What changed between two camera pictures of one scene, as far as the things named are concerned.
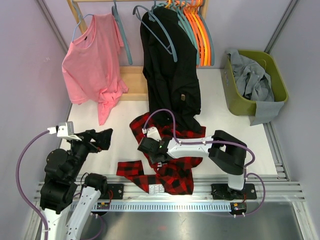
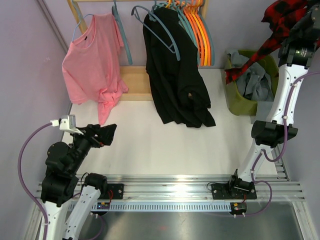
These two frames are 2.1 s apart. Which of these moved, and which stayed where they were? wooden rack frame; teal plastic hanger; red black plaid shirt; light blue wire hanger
Moved: red black plaid shirt
Stayed: wooden rack frame; light blue wire hanger; teal plastic hanger
